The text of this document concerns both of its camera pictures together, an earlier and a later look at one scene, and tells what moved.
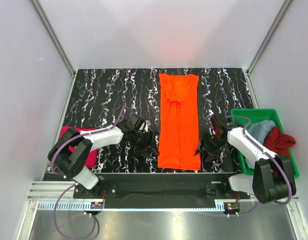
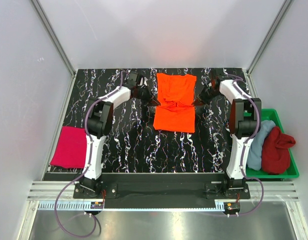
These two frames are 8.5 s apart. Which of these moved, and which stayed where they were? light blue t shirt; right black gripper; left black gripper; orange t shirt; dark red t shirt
Moved: orange t shirt; right black gripper; left black gripper
Stayed: dark red t shirt; light blue t shirt
